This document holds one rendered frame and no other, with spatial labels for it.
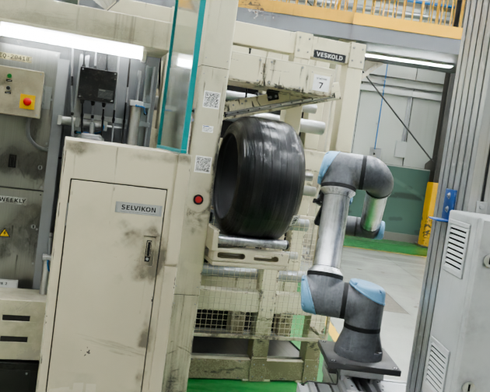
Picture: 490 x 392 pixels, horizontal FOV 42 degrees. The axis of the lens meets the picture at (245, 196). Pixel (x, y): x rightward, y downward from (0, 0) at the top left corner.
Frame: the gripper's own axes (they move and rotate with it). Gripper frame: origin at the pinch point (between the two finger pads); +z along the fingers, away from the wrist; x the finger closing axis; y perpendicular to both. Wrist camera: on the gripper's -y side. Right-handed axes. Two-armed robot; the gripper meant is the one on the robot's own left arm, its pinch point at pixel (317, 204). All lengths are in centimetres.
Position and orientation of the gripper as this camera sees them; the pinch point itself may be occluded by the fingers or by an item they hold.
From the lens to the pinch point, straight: 275.3
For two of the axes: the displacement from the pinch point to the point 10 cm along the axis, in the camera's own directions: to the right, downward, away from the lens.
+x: -9.3, -3.3, -1.3
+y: 3.3, -9.4, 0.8
